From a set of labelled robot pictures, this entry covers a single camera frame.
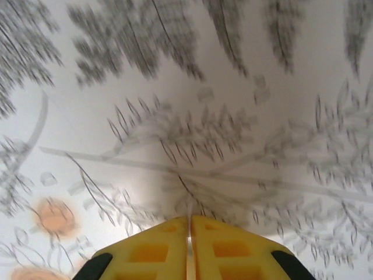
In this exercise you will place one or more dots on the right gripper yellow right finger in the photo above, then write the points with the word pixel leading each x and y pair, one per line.
pixel 233 256

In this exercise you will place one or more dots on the floral patterned table cover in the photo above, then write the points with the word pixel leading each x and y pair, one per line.
pixel 186 87

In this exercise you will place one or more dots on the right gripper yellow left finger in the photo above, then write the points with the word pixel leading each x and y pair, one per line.
pixel 151 256

